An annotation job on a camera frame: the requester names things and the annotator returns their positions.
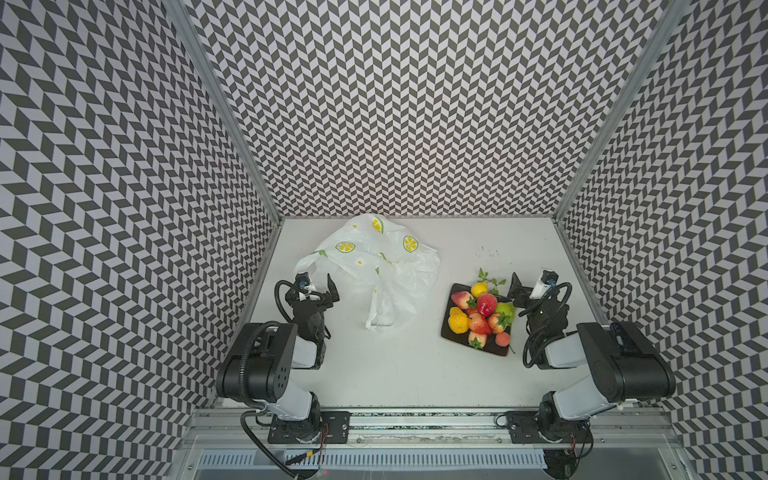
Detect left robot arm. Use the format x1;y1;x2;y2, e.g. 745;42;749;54
215;272;340;437

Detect red orange fake fruit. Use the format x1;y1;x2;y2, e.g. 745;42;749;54
451;291;477;311

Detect red fake apple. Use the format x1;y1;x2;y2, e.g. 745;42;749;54
476;292;498;318

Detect red fake strawberry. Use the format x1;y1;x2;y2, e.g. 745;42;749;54
468;313;492;335
468;331;488;350
487;312;512;334

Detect pink fake peach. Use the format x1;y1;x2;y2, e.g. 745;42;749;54
494;332;511;348

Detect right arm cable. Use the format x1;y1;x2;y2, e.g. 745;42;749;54
520;281;574;369

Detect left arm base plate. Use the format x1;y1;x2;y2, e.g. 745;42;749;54
267;410;351;445

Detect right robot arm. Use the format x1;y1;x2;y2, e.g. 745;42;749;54
504;270;676;444

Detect yellow fake pear with leaves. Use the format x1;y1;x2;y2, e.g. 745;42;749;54
470;268;507;298

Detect white plastic bag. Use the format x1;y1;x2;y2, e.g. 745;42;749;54
294;214;440;331

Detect black square tray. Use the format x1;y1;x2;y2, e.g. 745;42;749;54
440;283;517;357

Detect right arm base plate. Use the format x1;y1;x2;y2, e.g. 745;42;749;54
503;410;593;445

